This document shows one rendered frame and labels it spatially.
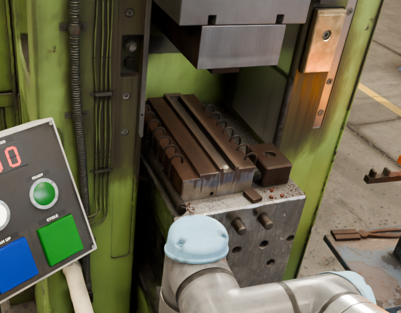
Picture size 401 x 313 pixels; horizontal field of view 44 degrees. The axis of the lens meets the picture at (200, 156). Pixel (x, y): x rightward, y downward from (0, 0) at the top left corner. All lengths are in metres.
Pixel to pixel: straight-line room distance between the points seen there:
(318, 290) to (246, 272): 0.87
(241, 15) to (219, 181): 0.43
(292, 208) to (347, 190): 1.79
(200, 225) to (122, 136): 0.68
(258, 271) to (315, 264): 1.10
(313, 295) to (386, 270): 1.00
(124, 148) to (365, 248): 0.80
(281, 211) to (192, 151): 0.29
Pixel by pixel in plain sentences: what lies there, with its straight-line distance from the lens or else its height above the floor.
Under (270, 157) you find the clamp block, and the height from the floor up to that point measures 0.98.
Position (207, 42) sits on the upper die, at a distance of 1.05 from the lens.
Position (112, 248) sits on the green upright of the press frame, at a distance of 1.48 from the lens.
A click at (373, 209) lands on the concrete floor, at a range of 3.06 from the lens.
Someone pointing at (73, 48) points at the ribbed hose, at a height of 1.28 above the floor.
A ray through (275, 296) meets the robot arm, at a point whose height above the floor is 1.27.
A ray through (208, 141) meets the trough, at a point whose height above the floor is 0.99.
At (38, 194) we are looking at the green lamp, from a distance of 0.97.
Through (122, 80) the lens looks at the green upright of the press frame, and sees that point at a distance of 1.18.
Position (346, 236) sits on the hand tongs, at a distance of 1.62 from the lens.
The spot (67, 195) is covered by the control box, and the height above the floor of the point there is 1.07.
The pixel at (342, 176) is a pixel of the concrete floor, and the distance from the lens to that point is 3.26.
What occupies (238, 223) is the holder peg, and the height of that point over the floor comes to 0.88.
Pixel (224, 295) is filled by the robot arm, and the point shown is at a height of 1.27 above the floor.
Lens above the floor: 1.68
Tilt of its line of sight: 33 degrees down
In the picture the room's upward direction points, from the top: 8 degrees clockwise
